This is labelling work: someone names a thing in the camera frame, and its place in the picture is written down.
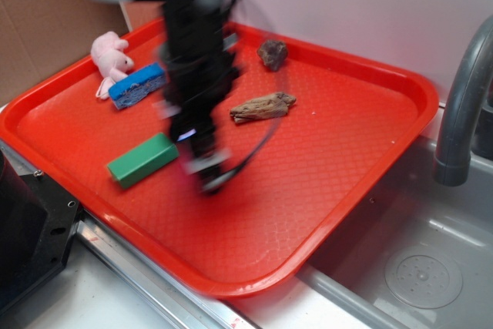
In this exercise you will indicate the brown wood chip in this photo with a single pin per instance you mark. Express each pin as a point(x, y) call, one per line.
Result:
point(271, 106)

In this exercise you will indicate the dark brown rock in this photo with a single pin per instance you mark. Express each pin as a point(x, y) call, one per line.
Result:
point(273, 53)

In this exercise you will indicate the grey sink basin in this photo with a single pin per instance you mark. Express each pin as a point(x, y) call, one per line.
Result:
point(413, 253)

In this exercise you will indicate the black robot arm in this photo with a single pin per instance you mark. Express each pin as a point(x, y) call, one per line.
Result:
point(194, 34)

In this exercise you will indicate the grey faucet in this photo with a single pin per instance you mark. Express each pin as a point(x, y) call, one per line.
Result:
point(466, 125)

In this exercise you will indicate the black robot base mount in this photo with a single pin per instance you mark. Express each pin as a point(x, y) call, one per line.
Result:
point(38, 221)

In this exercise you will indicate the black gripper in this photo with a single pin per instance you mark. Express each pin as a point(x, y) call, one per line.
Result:
point(193, 92)

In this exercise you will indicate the pink plush toy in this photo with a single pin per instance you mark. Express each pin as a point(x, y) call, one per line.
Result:
point(108, 55)

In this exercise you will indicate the red plastic tray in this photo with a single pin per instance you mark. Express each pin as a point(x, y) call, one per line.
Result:
point(352, 120)

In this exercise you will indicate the green rectangular block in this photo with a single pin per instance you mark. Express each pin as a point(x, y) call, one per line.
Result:
point(143, 160)

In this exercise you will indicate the brown cardboard panel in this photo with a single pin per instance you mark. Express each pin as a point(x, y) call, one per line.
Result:
point(41, 37)

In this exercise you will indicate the blue sponge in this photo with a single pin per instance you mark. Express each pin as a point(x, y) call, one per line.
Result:
point(137, 86)

